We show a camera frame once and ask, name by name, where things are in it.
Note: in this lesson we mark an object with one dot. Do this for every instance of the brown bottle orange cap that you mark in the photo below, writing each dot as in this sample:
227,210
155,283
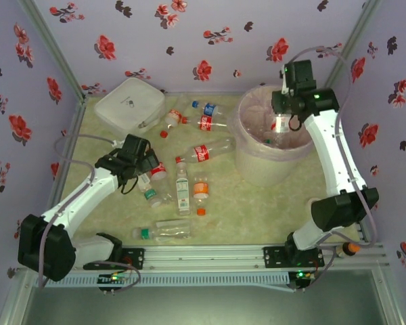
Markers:
350,248

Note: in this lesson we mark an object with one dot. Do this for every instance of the aluminium frame bar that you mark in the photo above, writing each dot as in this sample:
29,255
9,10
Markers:
15,298
389,298

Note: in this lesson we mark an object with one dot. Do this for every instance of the white label green band bottle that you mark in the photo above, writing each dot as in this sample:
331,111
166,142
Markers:
150,193
267,140

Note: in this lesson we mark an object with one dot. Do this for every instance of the red bottle cap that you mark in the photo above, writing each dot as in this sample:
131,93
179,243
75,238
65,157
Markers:
163,134

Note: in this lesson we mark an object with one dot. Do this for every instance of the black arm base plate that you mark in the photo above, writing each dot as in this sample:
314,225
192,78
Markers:
272,257
135,259

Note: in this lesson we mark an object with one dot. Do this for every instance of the large red label bottle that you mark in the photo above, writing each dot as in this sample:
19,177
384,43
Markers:
159,172

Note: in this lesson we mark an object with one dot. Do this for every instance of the red label cola bottle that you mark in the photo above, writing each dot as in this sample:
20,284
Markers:
206,122
201,152
281,124

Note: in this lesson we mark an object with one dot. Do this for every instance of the orange white label short bottle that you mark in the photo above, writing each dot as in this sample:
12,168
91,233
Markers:
172,116

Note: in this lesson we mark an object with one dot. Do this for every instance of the orange label orange cap bottle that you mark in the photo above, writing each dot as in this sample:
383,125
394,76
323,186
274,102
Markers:
200,190

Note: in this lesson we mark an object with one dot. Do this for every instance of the aluminium corner post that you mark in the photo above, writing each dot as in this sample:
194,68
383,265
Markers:
360,27
56,50

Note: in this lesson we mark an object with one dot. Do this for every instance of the aluminium front rail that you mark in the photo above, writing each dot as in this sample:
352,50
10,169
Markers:
203,257

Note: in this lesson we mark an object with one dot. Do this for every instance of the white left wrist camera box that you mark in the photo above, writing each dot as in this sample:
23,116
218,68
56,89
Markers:
117,143

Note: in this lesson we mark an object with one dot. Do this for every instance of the black controller box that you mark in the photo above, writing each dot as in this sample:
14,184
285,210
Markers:
302,282

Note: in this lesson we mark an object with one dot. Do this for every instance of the blue label plastic bottle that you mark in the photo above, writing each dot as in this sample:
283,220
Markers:
209,109

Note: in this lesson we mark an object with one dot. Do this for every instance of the pale green marbled table mat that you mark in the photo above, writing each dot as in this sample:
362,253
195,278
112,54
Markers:
240,220

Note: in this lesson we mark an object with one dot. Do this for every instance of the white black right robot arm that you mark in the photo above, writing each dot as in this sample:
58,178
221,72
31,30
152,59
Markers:
335,159

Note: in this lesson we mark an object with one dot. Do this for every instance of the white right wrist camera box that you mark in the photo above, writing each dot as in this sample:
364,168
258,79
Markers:
284,84

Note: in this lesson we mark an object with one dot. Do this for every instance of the white square container lid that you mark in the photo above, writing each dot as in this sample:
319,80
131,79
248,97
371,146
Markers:
128,105

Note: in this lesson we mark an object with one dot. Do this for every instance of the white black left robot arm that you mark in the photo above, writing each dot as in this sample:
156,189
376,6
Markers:
78,199

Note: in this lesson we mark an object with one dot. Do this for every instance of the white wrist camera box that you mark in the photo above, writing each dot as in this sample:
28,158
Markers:
284,84
117,143

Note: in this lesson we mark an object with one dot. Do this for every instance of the white plastic bin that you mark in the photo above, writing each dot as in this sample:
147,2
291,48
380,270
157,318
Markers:
267,169

